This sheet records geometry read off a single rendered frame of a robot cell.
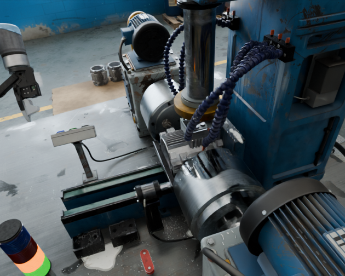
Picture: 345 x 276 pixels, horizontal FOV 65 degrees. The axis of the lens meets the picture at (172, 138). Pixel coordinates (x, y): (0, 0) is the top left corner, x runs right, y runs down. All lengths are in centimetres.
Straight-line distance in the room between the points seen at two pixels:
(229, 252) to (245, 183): 21
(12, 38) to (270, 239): 111
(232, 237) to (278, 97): 43
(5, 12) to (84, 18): 141
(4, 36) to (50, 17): 513
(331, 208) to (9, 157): 151
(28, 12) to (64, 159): 507
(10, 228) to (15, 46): 74
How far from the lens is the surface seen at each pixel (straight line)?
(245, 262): 62
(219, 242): 66
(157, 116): 112
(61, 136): 118
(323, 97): 100
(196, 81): 86
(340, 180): 139
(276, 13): 84
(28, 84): 122
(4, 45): 126
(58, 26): 642
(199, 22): 79
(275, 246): 50
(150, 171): 113
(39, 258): 80
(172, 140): 97
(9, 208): 140
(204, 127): 99
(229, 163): 81
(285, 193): 49
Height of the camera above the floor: 173
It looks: 39 degrees down
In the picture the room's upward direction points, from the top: 5 degrees counter-clockwise
